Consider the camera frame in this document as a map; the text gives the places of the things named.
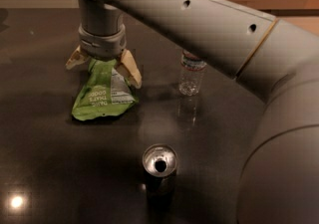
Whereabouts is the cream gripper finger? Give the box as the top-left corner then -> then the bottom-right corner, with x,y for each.
65,46 -> 90,70
115,50 -> 142,89

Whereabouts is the green rice chip bag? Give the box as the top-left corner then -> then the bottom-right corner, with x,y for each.
72,60 -> 138,121

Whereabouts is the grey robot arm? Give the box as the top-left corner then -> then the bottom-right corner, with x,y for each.
80,0 -> 319,224

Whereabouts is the dark redbull can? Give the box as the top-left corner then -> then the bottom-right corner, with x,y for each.
142,143 -> 178,205

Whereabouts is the clear plastic water bottle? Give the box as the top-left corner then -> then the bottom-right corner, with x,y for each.
178,50 -> 206,96

